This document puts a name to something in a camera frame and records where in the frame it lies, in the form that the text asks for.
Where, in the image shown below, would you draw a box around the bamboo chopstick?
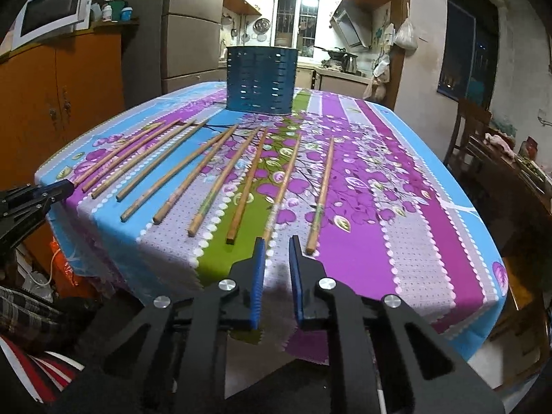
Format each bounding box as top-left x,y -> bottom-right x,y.
305,137 -> 334,255
262,134 -> 301,243
80,119 -> 181,194
91,119 -> 195,199
120,131 -> 227,224
152,124 -> 239,225
74,121 -> 165,186
187,128 -> 259,237
226,128 -> 268,245
115,119 -> 211,203

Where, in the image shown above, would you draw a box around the kitchen counter cabinets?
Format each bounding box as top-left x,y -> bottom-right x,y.
295,65 -> 369,99

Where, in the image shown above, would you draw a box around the kitchen window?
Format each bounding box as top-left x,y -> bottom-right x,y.
273,0 -> 321,58

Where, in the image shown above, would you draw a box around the orange wooden cabinet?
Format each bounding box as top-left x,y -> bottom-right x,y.
1,21 -> 138,189

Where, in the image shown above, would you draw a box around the colourful floral tablecloth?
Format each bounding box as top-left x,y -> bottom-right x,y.
34,82 -> 508,362

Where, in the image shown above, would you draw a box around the white microwave oven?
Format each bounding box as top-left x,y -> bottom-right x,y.
11,0 -> 92,50

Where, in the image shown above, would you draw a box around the silver refrigerator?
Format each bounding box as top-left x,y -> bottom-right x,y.
122,0 -> 223,108

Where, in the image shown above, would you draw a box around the blue perforated utensil holder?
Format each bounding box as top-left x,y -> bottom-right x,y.
226,46 -> 298,115

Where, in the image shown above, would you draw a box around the white bottle on cabinet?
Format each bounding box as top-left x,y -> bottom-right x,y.
102,3 -> 112,21

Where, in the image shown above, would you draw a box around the blue lidded cup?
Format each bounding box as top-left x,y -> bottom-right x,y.
120,7 -> 133,21

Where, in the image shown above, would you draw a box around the green container on cabinet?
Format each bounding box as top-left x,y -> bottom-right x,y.
109,0 -> 126,21

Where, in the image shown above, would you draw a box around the wooden chair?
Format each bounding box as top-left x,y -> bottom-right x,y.
443,98 -> 492,170

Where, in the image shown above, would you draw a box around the dark wooden side table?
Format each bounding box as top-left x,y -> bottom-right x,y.
466,137 -> 551,244

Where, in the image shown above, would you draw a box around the white plastic bag hanging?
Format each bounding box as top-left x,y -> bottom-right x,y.
394,4 -> 418,51

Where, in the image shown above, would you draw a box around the range hood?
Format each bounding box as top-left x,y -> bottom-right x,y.
330,1 -> 372,51

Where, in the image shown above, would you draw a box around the dark window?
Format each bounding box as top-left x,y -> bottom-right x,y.
437,0 -> 499,109

